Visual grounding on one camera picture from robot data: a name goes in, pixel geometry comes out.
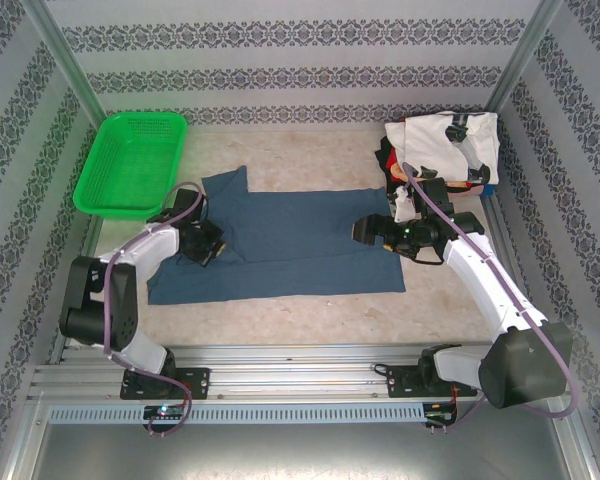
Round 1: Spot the blue t-shirt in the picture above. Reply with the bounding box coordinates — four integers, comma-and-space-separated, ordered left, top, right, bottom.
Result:
146, 167, 407, 306

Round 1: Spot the black and red t-shirt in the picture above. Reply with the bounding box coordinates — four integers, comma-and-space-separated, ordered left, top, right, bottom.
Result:
373, 135, 407, 195

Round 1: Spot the orange printed t-shirt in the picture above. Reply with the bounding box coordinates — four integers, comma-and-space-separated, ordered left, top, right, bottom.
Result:
444, 179, 487, 197

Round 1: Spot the pile of clothes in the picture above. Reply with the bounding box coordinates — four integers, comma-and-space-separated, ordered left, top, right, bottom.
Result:
383, 110, 501, 187

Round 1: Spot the green plastic basket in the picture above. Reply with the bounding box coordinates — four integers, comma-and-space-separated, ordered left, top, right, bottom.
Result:
73, 111, 189, 222

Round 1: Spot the sheet metal panel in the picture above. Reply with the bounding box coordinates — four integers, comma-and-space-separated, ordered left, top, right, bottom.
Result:
29, 399, 589, 480

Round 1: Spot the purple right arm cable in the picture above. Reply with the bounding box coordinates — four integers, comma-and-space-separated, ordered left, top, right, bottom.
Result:
402, 160, 581, 431

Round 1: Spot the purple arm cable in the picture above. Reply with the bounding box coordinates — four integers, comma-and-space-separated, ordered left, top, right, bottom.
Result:
102, 187, 211, 436
402, 160, 581, 431

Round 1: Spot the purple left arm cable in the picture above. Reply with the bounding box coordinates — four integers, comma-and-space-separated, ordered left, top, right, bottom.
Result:
102, 187, 211, 436

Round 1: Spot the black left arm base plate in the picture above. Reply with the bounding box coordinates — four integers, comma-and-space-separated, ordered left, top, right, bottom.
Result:
119, 367, 212, 401

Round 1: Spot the aluminium mounting rail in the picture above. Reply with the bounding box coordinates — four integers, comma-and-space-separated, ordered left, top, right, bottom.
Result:
27, 342, 576, 401

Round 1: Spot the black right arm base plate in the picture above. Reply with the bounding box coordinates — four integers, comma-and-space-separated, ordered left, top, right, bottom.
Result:
385, 363, 480, 400

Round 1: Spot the grey slotted cable duct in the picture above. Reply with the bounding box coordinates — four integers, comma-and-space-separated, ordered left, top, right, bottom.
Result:
47, 403, 426, 424

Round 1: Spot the aluminium frame post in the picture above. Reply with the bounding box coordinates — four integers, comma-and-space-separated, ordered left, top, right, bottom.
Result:
484, 0, 564, 116
22, 0, 106, 121

